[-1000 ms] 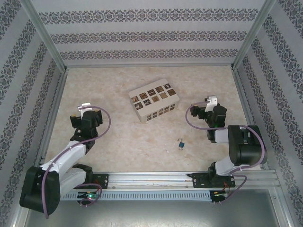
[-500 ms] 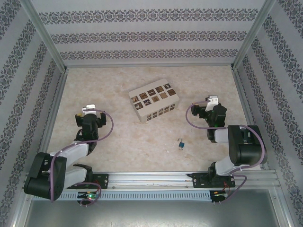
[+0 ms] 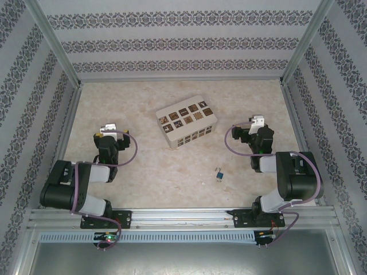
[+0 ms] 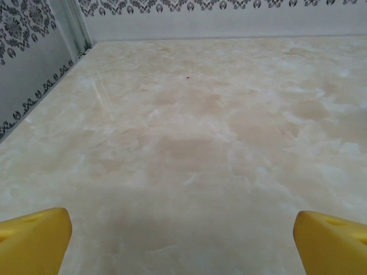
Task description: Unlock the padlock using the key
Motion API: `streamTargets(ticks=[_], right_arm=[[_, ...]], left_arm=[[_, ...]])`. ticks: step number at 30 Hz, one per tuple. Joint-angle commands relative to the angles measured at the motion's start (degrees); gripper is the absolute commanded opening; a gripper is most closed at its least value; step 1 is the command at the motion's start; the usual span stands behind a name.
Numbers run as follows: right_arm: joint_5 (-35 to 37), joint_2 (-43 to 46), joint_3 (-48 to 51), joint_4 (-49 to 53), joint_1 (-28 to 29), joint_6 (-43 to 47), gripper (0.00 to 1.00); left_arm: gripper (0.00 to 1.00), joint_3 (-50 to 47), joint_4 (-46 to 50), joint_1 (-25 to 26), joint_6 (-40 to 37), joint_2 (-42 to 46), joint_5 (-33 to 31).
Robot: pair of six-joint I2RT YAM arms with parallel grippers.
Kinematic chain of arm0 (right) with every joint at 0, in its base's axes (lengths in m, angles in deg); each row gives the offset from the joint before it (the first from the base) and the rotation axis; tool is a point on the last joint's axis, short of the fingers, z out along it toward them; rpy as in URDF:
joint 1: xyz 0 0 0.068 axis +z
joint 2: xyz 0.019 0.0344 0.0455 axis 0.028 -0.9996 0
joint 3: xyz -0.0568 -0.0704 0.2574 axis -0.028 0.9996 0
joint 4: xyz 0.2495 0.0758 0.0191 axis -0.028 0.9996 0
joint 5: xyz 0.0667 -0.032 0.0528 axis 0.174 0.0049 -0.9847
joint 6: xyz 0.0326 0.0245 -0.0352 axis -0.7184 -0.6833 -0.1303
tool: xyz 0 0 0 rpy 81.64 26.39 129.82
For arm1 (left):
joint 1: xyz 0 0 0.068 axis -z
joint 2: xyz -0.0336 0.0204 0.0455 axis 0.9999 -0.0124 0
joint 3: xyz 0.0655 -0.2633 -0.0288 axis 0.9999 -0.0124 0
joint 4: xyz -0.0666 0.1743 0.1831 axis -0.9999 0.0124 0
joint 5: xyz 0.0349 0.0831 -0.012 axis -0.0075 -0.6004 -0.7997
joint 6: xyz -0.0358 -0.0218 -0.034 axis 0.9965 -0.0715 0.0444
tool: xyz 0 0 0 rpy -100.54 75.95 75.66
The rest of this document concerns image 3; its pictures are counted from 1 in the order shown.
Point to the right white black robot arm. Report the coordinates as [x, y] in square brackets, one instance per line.
[298, 183]

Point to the small blue padlock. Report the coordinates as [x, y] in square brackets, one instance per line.
[219, 174]

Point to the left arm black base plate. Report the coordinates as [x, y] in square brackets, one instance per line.
[124, 219]

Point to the thin aluminium wall rail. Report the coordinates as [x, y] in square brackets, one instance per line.
[180, 80]

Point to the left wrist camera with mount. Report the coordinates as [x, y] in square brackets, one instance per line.
[109, 128]

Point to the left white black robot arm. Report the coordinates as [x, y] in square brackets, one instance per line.
[57, 194]

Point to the aluminium side rail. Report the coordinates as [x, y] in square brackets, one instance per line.
[298, 123]
[67, 123]

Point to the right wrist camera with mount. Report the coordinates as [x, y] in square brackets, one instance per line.
[256, 122]

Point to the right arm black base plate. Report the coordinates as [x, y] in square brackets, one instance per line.
[241, 219]

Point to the white box with brown pictures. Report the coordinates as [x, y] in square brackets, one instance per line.
[183, 129]

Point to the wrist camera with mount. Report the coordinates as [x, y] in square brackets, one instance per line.
[109, 128]
[256, 122]

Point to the aluminium mounting rail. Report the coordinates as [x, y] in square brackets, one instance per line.
[177, 217]

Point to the grey metal sheet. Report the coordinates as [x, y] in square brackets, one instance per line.
[183, 259]

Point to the aluminium frame post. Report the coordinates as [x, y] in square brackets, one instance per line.
[51, 40]
[308, 40]

